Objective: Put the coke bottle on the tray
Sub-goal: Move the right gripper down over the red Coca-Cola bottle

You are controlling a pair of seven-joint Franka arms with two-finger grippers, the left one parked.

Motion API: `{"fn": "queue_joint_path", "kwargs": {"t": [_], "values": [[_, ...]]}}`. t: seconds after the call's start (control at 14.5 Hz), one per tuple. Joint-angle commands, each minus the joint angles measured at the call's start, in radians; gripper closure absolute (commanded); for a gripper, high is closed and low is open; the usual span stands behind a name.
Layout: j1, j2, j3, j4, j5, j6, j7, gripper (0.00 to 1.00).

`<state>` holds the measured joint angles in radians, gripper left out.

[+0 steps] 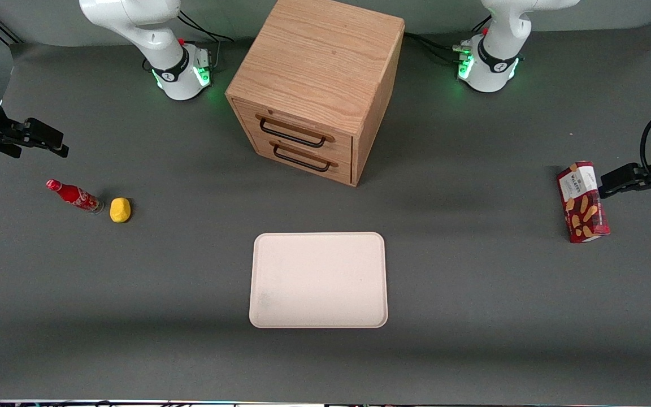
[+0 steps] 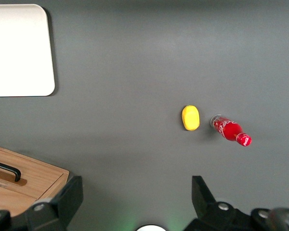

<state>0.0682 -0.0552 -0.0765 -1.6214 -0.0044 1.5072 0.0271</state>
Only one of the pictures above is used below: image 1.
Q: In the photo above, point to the red coke bottle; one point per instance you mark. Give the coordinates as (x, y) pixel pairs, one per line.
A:
(74, 196)

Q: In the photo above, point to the beige rectangular tray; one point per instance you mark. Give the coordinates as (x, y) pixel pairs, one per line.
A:
(318, 280)

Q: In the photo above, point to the red cookie box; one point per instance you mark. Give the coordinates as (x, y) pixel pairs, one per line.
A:
(582, 203)

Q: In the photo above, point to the yellow lemon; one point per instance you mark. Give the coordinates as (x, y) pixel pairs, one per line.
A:
(120, 210)

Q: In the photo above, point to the dark grey table mat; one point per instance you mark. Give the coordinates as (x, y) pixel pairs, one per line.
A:
(472, 282)

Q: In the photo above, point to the wooden drawer front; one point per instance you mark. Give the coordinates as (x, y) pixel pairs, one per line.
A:
(303, 121)
(325, 169)

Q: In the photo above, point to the wooden drawer cabinet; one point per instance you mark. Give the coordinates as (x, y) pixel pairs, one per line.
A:
(320, 62)

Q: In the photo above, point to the aluminium frame rail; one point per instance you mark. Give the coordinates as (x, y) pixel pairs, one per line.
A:
(4, 31)

